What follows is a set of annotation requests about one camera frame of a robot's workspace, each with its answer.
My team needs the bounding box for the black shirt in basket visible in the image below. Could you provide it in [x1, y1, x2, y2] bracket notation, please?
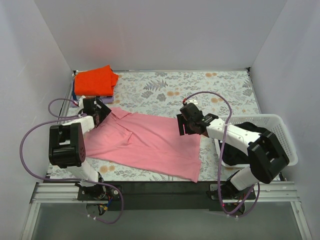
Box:
[220, 122, 268, 166]

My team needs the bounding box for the pink polo shirt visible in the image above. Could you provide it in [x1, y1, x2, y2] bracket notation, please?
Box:
[84, 107, 201, 183]

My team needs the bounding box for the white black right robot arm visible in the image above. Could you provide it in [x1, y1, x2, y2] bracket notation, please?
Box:
[177, 103, 290, 199]

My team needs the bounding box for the aluminium front frame rail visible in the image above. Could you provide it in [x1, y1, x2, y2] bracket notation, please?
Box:
[21, 181, 312, 240]

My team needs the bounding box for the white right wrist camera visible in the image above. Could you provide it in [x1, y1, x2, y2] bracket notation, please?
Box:
[182, 98, 198, 106]

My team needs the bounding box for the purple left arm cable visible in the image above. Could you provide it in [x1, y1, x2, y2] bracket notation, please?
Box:
[19, 98, 125, 225]

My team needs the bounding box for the folded lavender shirt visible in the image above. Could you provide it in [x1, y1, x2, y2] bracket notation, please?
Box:
[70, 96, 114, 108]

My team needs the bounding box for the folded orange shirt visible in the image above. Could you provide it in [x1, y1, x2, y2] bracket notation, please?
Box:
[74, 65, 119, 97]

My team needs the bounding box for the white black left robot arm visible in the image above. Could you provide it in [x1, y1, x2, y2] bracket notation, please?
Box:
[48, 97, 112, 200]

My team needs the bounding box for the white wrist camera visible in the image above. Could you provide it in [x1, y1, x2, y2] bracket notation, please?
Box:
[182, 98, 198, 106]
[72, 95, 86, 108]

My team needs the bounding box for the white plastic laundry basket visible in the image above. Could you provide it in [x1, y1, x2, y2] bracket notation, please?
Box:
[214, 114, 298, 168]

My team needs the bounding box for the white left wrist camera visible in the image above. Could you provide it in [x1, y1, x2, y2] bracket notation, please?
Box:
[72, 95, 86, 108]

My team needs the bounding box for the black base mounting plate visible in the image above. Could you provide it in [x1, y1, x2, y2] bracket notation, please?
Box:
[77, 180, 257, 212]

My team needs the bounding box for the floral patterned table mat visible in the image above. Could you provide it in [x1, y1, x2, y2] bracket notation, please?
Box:
[48, 70, 282, 182]

